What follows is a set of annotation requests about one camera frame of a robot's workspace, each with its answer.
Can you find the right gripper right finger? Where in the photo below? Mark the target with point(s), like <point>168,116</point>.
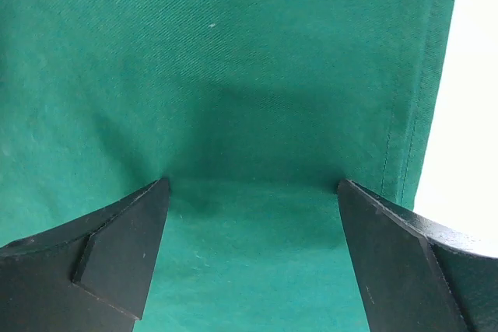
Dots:
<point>415,274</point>

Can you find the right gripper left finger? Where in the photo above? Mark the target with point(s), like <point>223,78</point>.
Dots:
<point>90,274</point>

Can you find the green surgical cloth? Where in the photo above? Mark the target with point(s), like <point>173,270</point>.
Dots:
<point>254,110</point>

